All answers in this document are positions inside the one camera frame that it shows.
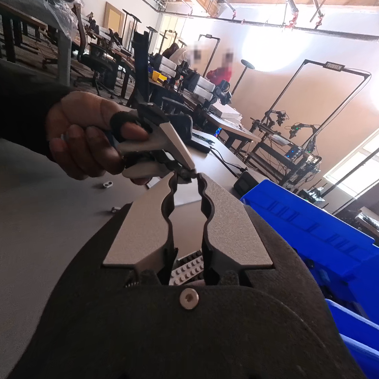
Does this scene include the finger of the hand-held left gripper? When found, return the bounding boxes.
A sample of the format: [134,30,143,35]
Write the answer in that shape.
[116,121,196,174]
[121,162,170,179]

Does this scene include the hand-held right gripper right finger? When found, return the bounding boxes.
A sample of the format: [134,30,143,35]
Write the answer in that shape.
[197,174,273,285]

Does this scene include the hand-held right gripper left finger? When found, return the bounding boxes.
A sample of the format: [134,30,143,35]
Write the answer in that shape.
[104,173,179,286]

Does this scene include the blue plastic storage bin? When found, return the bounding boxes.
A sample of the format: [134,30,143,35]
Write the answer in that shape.
[240,179,379,323]
[324,298,379,379]

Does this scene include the person's left forearm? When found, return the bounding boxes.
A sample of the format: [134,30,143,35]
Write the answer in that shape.
[0,64,74,157]

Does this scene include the grey desk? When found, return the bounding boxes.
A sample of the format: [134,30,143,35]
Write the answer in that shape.
[0,129,267,378]

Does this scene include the person's left hand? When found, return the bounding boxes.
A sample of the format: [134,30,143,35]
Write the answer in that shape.
[46,90,152,186]

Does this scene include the flat black box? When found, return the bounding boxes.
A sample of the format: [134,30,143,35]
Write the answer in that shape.
[189,130,211,154]

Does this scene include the light blue instruction booklet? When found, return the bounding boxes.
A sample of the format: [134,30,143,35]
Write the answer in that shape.
[175,181,203,206]

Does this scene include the black office chair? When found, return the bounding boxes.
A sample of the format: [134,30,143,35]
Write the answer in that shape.
[78,43,119,99]
[128,30,190,117]

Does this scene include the black cube device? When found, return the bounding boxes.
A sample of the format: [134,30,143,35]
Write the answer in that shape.
[233,170,267,197]

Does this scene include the grey black brick model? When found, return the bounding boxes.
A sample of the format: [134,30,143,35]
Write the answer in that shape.
[169,250,205,286]

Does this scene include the white flat box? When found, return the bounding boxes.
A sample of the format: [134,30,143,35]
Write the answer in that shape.
[212,102,243,120]

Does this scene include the wooden top table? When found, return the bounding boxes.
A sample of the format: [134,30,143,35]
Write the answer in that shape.
[204,113,262,154]

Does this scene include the framed beige board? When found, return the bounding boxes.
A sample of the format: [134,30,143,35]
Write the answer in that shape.
[104,1,125,28]

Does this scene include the black floor lamp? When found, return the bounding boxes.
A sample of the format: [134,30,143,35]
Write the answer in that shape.
[231,59,256,95]

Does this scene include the black ceiling pipe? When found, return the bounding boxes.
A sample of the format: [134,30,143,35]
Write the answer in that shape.
[142,0,379,41]

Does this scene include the black cable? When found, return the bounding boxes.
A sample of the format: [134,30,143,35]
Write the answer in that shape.
[210,148,248,178]

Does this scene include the black frame rig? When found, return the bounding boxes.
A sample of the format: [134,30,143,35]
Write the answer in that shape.
[252,59,372,178]

